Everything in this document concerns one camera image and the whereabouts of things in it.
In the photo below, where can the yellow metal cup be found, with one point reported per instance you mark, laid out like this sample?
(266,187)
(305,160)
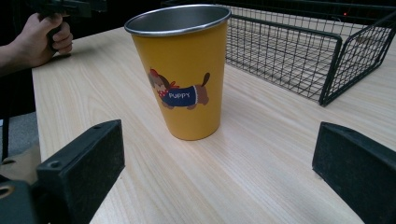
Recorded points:
(183,77)

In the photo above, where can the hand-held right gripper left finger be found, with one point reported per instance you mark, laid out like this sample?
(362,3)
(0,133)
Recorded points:
(84,165)

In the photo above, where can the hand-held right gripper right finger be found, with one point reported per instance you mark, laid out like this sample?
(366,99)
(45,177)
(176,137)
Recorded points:
(358,168)

